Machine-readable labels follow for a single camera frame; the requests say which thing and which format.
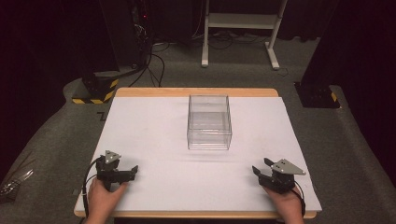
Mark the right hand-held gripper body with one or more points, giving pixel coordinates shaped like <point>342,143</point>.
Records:
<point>281,179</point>

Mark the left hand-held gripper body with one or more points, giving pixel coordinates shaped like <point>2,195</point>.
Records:
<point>107,174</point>

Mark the person's left hand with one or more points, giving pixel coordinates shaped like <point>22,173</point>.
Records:
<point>101,202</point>

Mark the person's right hand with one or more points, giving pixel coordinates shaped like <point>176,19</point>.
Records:
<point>289,207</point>

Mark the white table mat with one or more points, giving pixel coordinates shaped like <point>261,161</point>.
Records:
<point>162,143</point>

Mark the clear plastic box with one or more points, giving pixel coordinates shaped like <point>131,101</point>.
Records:
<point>209,130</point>

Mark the black stand with dark base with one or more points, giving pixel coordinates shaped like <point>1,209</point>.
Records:
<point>320,93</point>

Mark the black stand with striped base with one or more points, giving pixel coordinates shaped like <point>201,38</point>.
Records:
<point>99,84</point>

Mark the crumpled clear plastic wrap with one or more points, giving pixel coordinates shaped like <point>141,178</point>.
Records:
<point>14,183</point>

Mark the white metal stand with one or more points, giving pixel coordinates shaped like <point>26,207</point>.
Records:
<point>239,21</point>

